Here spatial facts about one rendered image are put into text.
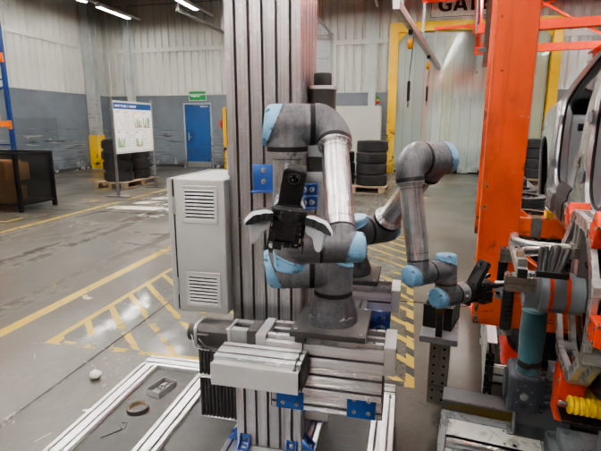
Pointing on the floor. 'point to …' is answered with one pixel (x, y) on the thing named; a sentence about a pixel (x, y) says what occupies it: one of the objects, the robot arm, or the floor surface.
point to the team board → (131, 132)
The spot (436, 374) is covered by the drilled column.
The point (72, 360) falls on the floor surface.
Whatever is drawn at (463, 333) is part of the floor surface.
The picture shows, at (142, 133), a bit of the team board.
